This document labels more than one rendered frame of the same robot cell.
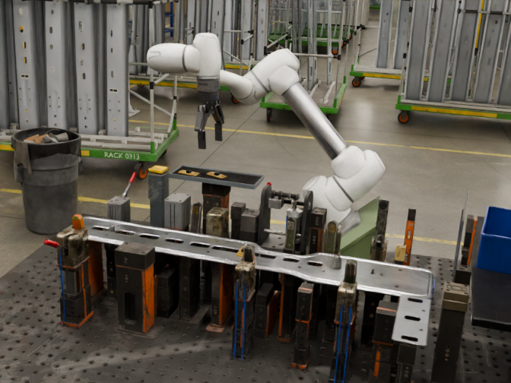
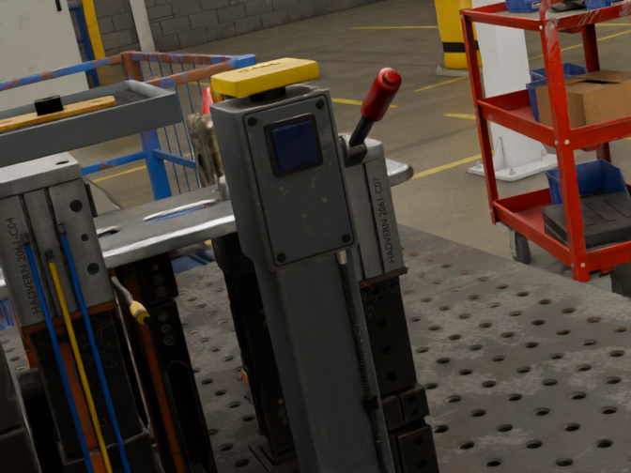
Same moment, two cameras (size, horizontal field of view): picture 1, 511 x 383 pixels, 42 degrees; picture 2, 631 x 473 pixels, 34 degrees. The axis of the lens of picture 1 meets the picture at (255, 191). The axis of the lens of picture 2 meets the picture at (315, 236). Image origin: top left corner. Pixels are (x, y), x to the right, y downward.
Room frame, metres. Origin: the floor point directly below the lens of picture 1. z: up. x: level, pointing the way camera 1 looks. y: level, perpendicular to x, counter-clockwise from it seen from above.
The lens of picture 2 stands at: (3.25, 0.02, 1.24)
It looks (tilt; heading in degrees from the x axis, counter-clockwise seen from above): 16 degrees down; 146
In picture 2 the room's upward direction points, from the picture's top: 12 degrees counter-clockwise
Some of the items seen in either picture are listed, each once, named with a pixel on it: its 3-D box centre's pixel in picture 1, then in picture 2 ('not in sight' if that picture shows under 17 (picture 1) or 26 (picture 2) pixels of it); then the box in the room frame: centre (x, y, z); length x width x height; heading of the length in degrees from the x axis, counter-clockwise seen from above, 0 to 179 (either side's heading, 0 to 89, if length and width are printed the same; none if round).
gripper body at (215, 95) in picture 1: (209, 102); not in sight; (2.51, 0.19, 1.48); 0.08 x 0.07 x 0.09; 156
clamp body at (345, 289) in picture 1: (342, 332); not in sight; (1.88, -0.30, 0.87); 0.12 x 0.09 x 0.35; 164
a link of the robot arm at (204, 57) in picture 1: (204, 54); not in sight; (2.51, 0.22, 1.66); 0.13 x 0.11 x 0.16; 75
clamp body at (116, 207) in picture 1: (119, 240); (368, 330); (2.51, 0.55, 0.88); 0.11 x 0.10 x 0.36; 164
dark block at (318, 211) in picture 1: (315, 260); not in sight; (2.34, -0.24, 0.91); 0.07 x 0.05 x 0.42; 164
